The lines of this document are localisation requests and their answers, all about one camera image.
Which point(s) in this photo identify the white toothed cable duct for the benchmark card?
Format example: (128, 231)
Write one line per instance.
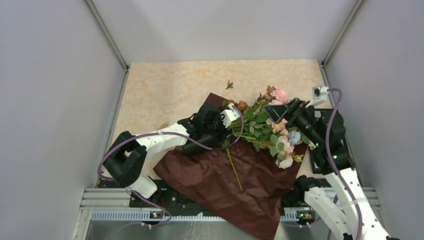
(147, 215)

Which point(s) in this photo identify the small fallen green leaf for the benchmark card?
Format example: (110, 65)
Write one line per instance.
(230, 85)

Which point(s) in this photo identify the black cylindrical vase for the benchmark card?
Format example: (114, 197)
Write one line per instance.
(206, 142)

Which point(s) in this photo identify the beige satin ribbon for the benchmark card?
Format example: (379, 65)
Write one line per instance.
(163, 126)

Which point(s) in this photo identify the black white checkerboard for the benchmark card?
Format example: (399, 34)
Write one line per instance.
(319, 161)

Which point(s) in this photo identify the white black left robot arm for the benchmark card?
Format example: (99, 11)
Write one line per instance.
(126, 157)

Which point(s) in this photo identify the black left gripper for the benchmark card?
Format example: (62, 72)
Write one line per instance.
(219, 136)

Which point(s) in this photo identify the red paper bouquet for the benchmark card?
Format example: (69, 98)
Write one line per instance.
(208, 179)

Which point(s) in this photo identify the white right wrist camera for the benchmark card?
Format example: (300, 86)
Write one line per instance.
(319, 96)

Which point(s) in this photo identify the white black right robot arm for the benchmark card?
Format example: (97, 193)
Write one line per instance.
(349, 216)

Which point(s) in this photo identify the colourful artificial flower bunch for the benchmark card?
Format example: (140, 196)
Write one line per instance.
(263, 133)

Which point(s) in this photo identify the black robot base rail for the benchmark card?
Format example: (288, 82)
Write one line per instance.
(179, 205)

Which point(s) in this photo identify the brown small rose stem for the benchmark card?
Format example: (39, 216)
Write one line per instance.
(235, 139)

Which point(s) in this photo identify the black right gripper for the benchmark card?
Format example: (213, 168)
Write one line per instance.
(277, 112)

